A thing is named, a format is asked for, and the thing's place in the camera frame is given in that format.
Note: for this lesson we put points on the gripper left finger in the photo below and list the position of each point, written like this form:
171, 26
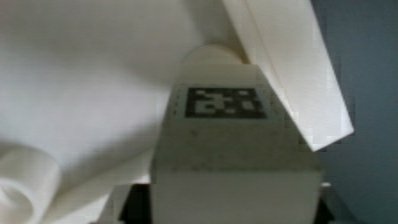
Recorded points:
135, 212

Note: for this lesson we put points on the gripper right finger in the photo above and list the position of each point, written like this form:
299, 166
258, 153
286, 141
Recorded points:
338, 212

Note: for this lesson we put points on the white leg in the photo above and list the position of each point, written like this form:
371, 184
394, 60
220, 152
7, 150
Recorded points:
235, 171

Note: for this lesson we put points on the white square tabletop part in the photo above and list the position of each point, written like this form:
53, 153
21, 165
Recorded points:
89, 60

